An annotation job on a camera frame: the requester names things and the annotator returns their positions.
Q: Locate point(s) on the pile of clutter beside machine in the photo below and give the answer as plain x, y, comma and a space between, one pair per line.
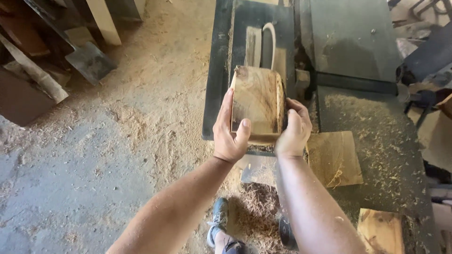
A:
427, 88

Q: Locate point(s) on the small wooden offcut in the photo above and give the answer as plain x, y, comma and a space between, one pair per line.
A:
302, 83

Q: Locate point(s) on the person's left hand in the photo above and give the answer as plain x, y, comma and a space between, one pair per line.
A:
226, 137

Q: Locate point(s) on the wooden block with bark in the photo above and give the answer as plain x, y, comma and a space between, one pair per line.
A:
381, 231

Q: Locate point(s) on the heap of scrap wood planks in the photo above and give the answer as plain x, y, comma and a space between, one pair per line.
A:
46, 60

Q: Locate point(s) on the person's grey left shoe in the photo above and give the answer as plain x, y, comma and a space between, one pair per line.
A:
218, 222

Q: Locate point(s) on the rough wooden block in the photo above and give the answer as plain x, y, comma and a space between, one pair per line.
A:
257, 102

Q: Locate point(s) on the dark green table saw machine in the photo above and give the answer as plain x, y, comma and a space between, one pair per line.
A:
353, 105

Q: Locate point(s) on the flat wooden board piece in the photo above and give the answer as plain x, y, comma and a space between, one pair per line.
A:
333, 158

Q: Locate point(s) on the person's right hand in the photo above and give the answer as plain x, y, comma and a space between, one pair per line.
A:
295, 136

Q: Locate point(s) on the pale wooden post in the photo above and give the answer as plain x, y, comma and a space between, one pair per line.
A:
106, 21

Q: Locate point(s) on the person's dark right shoe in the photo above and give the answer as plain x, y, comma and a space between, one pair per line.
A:
286, 232

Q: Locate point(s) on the circular saw blade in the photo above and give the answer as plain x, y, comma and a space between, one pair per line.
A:
270, 38

